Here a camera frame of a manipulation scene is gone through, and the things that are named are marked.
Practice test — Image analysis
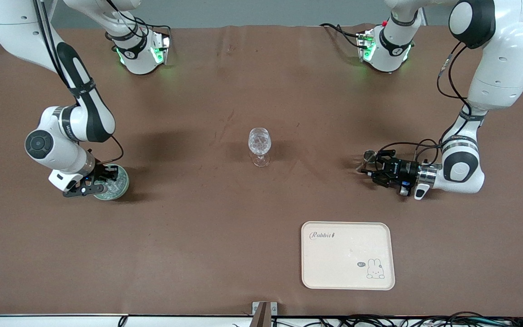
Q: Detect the stainless steel jigger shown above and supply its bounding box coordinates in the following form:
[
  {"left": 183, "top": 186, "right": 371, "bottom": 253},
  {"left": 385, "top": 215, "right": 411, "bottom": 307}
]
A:
[{"left": 356, "top": 150, "right": 379, "bottom": 174}]

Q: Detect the pale green ceramic bowl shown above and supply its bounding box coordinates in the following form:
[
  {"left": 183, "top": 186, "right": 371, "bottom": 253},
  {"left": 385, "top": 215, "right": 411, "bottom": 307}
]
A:
[{"left": 94, "top": 164, "right": 130, "bottom": 201}]

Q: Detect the black cable bundle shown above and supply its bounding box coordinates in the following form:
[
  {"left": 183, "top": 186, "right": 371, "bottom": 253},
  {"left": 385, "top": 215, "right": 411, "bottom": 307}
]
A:
[{"left": 271, "top": 312, "right": 523, "bottom": 327}]

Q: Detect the clear ice cubes heap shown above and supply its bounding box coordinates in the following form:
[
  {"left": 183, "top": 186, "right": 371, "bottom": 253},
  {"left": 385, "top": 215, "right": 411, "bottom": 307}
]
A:
[{"left": 105, "top": 169, "right": 126, "bottom": 197}]

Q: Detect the black right base cable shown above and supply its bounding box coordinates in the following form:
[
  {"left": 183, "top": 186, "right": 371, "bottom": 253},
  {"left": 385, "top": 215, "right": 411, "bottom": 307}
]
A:
[{"left": 132, "top": 18, "right": 172, "bottom": 39}]

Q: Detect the black left base cable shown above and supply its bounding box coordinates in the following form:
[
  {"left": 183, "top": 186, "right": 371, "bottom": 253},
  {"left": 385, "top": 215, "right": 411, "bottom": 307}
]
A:
[{"left": 320, "top": 23, "right": 364, "bottom": 48}]

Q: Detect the brown table cover sheet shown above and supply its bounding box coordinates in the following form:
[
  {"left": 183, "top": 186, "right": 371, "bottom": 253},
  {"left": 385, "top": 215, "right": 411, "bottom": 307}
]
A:
[{"left": 0, "top": 24, "right": 523, "bottom": 317}]

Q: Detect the clear cut-crystal wine glass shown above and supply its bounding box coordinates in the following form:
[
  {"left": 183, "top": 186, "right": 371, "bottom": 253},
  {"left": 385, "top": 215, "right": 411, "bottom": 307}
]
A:
[{"left": 248, "top": 128, "right": 272, "bottom": 167}]

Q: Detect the cream rabbit print tray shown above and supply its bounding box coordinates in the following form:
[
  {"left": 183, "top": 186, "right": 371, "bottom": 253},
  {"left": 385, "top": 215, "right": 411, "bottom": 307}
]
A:
[{"left": 301, "top": 221, "right": 395, "bottom": 290}]

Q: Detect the black base cable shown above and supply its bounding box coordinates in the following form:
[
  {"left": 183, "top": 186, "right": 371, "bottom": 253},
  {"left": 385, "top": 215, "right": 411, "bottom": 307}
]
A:
[
  {"left": 320, "top": 23, "right": 364, "bottom": 48},
  {"left": 132, "top": 18, "right": 172, "bottom": 39}
]

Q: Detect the white table edge rail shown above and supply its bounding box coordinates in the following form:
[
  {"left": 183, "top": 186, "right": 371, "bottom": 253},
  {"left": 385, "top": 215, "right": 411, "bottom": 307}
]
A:
[{"left": 0, "top": 313, "right": 253, "bottom": 327}]

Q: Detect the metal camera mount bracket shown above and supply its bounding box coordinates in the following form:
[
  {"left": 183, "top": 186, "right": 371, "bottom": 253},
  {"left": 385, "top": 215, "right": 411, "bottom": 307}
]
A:
[{"left": 252, "top": 301, "right": 278, "bottom": 327}]

